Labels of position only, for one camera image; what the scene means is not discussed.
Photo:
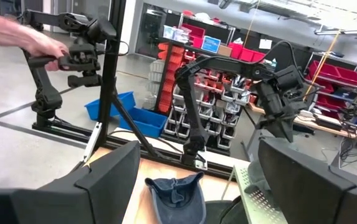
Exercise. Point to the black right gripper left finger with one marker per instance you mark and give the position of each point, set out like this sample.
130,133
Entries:
72,205

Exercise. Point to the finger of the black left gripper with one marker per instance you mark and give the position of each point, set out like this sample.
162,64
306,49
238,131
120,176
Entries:
284,130
267,123

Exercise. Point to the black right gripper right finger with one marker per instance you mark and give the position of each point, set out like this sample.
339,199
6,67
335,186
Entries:
315,193

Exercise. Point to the blue denim cap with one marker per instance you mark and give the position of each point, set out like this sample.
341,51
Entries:
175,202

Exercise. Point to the person's forearm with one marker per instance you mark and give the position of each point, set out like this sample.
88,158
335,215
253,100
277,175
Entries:
0,28

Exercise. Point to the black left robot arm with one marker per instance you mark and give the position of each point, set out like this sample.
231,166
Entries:
193,109

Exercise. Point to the wooden workbench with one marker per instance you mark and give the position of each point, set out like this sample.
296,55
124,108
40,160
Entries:
327,126

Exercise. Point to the grey bin shelving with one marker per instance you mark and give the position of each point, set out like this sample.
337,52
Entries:
215,102

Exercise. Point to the pale green perforated shelf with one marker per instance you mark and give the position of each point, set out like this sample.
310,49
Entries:
254,207

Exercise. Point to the red bins row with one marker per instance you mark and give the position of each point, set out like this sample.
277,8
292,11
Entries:
240,51

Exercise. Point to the blue and white box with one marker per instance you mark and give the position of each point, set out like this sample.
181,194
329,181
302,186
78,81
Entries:
211,44

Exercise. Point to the orange bin rack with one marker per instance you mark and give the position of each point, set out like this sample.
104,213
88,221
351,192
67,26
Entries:
169,77

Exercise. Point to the blue plastic bin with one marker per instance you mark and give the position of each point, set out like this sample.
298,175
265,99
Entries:
122,101
144,121

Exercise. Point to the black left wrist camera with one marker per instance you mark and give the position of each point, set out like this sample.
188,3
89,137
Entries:
288,77

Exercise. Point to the white frame bracket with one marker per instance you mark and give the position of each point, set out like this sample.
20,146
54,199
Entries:
92,141

